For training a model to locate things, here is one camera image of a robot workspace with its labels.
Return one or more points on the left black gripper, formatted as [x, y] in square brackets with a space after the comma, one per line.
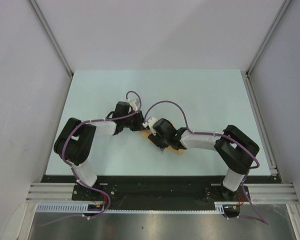
[139, 119]

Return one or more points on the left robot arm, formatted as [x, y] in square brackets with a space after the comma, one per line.
[74, 143]

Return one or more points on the left aluminium frame post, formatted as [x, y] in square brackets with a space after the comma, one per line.
[39, 15]

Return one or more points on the aluminium frame post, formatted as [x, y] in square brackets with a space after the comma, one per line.
[284, 8]
[39, 15]

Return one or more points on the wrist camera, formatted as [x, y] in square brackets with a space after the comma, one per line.
[135, 104]
[148, 124]

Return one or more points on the right aluminium frame post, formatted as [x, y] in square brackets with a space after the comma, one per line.
[284, 8]

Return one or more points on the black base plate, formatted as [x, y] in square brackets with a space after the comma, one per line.
[157, 193]

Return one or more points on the orange cloth napkin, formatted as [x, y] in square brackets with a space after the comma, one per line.
[147, 133]

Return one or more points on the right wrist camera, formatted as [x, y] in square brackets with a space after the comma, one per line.
[148, 124]

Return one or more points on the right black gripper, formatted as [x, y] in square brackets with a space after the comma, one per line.
[155, 138]

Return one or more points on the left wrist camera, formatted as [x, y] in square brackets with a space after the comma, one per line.
[135, 104]

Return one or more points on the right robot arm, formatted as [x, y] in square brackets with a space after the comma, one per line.
[235, 148]

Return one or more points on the right aluminium side rail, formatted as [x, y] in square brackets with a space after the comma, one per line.
[269, 153]

